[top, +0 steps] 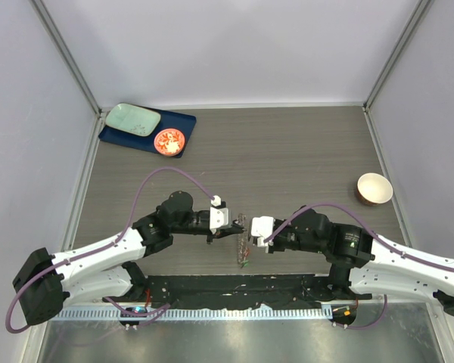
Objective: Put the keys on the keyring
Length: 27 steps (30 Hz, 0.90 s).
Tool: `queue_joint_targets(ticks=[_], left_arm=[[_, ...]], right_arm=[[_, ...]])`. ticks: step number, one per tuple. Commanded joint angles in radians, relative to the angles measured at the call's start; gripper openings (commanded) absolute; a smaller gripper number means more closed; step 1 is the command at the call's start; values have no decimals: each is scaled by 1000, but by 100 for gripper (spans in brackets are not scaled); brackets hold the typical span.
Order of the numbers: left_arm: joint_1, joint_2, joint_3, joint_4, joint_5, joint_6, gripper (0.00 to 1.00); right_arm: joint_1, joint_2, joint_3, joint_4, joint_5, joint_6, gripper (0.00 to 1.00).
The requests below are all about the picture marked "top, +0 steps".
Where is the large metal keyring with rings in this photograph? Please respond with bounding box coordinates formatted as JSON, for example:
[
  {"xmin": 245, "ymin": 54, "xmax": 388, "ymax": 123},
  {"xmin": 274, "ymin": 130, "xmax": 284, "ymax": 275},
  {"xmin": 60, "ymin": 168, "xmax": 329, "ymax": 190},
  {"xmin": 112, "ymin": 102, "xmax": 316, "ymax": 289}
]
[{"xmin": 237, "ymin": 213, "xmax": 250, "ymax": 268}]

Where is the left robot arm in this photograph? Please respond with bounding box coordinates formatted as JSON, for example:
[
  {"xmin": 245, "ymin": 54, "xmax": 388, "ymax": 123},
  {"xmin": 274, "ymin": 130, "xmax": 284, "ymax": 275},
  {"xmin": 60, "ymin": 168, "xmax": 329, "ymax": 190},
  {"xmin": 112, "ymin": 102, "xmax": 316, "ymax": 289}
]
[{"xmin": 12, "ymin": 191, "xmax": 244, "ymax": 326}]

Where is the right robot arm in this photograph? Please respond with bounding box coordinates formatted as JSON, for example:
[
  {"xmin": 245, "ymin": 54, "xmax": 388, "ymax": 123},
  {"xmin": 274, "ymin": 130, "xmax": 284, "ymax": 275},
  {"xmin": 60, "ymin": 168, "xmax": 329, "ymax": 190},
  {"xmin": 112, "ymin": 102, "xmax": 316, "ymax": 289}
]
[{"xmin": 250, "ymin": 206, "xmax": 454, "ymax": 317}]

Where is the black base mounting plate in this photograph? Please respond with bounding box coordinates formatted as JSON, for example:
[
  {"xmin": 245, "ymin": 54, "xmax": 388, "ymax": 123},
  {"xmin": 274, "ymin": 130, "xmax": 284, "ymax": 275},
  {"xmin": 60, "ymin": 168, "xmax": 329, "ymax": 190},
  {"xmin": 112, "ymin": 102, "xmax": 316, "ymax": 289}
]
[{"xmin": 101, "ymin": 272, "xmax": 374, "ymax": 309}]

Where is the red patterned small bowl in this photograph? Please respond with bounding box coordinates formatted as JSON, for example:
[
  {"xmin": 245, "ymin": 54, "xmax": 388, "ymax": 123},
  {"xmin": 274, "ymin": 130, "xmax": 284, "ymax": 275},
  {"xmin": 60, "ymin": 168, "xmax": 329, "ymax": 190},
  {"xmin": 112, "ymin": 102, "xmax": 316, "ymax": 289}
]
[{"xmin": 154, "ymin": 129, "xmax": 186, "ymax": 157}]

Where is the white brown bowl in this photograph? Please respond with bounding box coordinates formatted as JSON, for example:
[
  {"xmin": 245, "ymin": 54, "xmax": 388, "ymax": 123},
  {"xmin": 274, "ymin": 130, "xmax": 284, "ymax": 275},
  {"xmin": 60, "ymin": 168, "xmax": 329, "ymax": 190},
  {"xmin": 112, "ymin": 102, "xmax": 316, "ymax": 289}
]
[{"xmin": 355, "ymin": 172, "xmax": 393, "ymax": 206}]

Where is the dark blue tray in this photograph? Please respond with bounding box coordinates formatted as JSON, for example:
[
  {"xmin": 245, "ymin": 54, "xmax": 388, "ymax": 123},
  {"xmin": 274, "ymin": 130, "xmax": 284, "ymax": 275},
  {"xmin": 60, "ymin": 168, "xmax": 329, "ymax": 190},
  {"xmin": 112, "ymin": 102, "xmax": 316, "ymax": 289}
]
[{"xmin": 99, "ymin": 104, "xmax": 197, "ymax": 158}]

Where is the light green rectangular plate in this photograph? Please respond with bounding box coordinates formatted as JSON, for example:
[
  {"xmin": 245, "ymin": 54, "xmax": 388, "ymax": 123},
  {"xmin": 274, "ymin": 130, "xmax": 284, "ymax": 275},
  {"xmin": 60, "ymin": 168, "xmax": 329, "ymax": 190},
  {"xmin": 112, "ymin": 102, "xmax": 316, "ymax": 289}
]
[{"xmin": 105, "ymin": 103, "xmax": 161, "ymax": 137}]

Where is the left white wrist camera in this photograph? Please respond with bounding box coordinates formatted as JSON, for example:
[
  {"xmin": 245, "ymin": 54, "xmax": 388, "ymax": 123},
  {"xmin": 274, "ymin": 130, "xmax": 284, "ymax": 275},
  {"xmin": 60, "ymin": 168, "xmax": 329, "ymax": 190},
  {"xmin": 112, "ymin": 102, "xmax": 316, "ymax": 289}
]
[{"xmin": 209, "ymin": 195, "xmax": 231, "ymax": 234}]

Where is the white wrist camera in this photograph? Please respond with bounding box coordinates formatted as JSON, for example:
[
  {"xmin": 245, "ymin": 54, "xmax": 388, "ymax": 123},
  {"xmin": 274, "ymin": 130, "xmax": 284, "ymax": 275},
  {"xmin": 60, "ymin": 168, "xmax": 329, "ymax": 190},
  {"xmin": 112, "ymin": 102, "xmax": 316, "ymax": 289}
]
[
  {"xmin": 249, "ymin": 216, "xmax": 275, "ymax": 253},
  {"xmin": 209, "ymin": 195, "xmax": 231, "ymax": 234}
]

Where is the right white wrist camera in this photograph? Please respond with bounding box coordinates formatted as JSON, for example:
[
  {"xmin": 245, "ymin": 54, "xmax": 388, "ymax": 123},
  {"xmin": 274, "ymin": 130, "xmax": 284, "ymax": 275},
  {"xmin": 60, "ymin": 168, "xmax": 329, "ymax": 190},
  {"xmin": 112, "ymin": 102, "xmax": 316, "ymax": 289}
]
[{"xmin": 249, "ymin": 216, "xmax": 275, "ymax": 253}]

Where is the slotted cable duct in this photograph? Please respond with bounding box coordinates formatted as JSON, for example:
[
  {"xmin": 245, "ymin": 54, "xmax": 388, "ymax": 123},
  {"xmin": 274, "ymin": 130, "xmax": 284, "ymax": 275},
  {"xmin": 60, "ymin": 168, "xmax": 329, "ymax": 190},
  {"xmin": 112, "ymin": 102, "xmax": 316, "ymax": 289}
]
[{"xmin": 52, "ymin": 305, "xmax": 332, "ymax": 322}]

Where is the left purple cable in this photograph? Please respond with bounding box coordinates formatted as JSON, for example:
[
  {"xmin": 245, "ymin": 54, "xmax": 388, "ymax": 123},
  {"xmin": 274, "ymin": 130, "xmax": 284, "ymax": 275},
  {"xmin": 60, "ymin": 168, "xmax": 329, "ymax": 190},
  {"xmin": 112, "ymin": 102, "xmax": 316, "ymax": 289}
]
[{"xmin": 5, "ymin": 166, "xmax": 222, "ymax": 334}]

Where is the purple cable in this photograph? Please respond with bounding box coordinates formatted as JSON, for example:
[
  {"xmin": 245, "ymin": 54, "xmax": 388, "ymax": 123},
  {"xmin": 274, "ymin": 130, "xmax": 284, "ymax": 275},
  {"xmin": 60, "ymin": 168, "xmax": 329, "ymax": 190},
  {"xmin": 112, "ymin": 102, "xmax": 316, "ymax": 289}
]
[
  {"xmin": 5, "ymin": 166, "xmax": 222, "ymax": 334},
  {"xmin": 264, "ymin": 203, "xmax": 454, "ymax": 330}
]

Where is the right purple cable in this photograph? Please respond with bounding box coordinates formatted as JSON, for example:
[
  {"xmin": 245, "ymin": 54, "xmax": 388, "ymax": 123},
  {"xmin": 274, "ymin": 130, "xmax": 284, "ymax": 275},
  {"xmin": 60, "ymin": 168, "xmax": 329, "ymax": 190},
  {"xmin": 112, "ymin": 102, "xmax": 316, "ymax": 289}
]
[{"xmin": 264, "ymin": 203, "xmax": 454, "ymax": 330}]

